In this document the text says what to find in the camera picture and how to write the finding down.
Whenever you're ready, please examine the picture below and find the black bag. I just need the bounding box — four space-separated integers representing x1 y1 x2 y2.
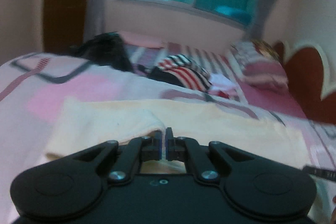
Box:
70 32 134 72

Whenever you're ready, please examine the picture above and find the red white headboard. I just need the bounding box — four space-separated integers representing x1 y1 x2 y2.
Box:
273 41 335 124

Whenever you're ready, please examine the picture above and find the pink grey patterned quilt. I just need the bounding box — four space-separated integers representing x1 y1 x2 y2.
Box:
1 53 335 223

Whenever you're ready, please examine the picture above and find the cream knitted sweater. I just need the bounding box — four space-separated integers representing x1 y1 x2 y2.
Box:
45 98 310 168

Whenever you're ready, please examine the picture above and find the brown wooden door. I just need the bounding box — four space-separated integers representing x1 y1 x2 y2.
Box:
43 0 87 53

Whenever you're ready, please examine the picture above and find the white pink folded garment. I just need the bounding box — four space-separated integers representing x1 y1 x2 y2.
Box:
208 73 238 98

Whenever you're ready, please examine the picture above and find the yellow patterned cushion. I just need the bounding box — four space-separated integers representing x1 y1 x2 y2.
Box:
252 40 280 61

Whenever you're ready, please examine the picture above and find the striped pink pillow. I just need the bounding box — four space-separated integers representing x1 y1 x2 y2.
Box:
227 40 288 93

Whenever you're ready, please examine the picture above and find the pink striped bed sheet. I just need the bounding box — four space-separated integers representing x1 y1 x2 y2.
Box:
118 31 306 118

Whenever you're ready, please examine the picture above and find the red black striped garment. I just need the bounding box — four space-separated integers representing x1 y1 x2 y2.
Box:
147 54 212 92

